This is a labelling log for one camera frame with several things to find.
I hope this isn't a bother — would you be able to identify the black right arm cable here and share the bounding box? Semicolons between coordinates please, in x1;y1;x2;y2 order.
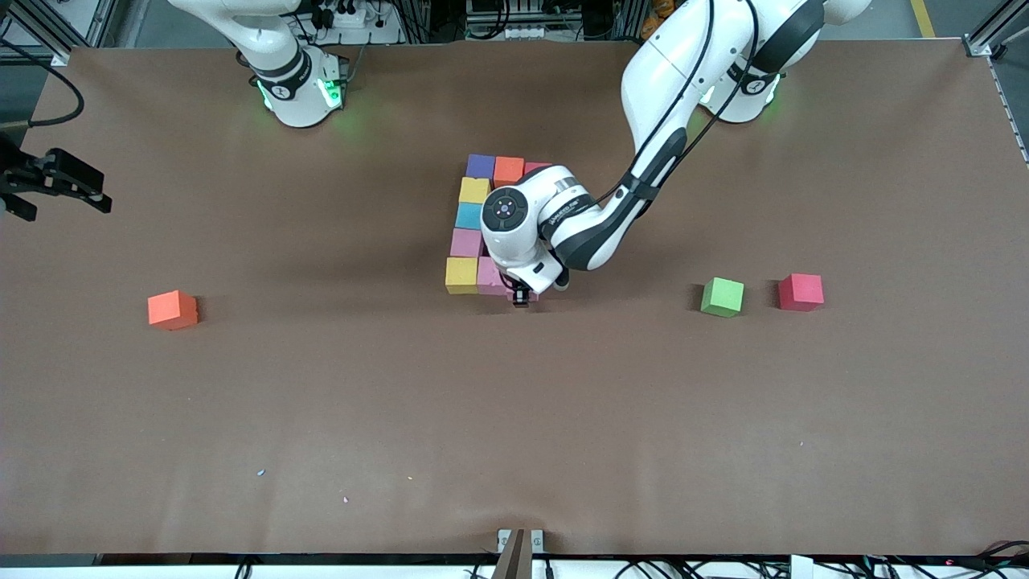
0;39;86;128

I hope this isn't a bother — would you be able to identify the aluminium frame strut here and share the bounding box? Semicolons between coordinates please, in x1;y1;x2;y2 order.
963;0;1029;167
0;0;121;67

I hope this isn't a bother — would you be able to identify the green foam cube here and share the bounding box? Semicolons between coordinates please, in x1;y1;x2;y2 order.
700;277;745;318

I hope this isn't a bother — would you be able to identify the metal clamp bracket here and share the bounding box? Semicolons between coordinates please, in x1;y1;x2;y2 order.
492;528;546;579

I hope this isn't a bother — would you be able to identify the bag of orange items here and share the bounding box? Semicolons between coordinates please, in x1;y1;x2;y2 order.
641;0;680;43

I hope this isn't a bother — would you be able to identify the white power strip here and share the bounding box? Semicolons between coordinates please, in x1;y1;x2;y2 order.
316;0;403;46

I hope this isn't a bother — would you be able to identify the grey equipment rack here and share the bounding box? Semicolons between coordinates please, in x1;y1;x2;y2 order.
465;0;588;41

